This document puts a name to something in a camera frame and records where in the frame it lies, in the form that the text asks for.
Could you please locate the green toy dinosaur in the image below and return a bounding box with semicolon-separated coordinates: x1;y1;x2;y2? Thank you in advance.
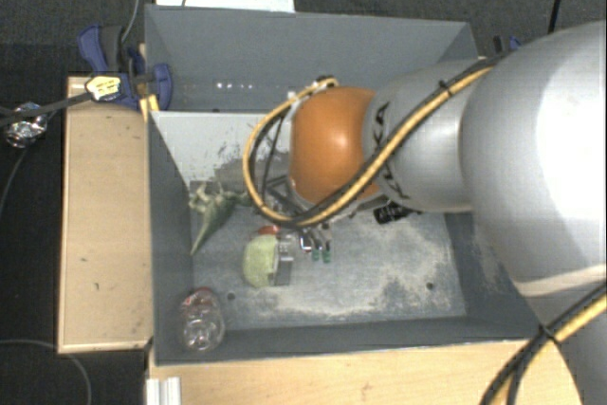
188;181;253;256

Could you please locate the pale wood board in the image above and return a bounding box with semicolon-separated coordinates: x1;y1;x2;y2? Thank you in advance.
56;75;156;355

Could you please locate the black cylinder on white bracket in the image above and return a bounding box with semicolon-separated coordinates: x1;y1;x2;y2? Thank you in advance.
373;199;413;226

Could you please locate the pale green ball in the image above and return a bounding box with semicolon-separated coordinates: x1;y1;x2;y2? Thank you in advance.
242;234;279;288

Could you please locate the grey metal bin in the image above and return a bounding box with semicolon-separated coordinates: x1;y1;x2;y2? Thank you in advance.
142;3;540;367

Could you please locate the pale grey metal gripper finger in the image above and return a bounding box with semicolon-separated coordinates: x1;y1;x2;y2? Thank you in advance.
272;237;296;287

